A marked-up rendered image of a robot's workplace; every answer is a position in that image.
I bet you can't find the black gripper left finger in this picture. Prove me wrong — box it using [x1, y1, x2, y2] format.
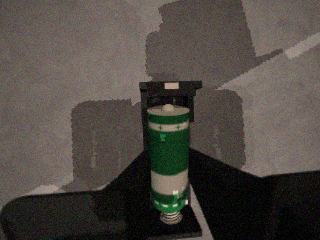
[0, 150, 151, 240]

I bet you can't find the green and white battery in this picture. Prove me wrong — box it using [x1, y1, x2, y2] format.
[147, 104, 190, 213]

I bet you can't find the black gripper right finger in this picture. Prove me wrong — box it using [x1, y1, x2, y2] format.
[188, 147, 320, 240]

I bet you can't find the black battery holder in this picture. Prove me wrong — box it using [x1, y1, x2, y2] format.
[139, 81, 202, 240]

